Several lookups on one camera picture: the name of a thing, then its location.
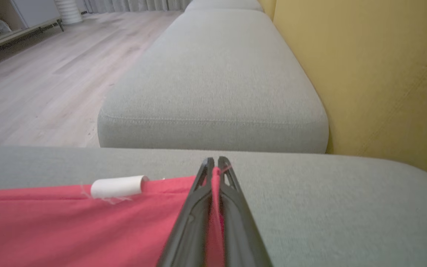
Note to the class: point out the grey sofa seat cushion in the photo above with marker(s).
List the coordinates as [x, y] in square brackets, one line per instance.
[217, 81]
[224, 4]

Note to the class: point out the yellow sofa back cushion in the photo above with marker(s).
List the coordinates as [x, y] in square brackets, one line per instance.
[376, 74]
[267, 7]

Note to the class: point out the grey pleated curtain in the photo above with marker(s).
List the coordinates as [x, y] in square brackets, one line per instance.
[135, 4]

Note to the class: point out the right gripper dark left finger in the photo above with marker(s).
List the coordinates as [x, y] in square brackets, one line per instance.
[195, 222]

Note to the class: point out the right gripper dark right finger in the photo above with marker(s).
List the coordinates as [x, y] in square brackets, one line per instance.
[241, 230]

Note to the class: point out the red basketball jersey white trim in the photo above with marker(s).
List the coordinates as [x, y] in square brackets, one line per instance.
[69, 230]

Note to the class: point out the white ribbed plant pot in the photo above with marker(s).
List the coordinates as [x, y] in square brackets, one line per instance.
[68, 11]

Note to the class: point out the low TV cabinet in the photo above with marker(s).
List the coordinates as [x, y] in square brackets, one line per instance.
[32, 15]

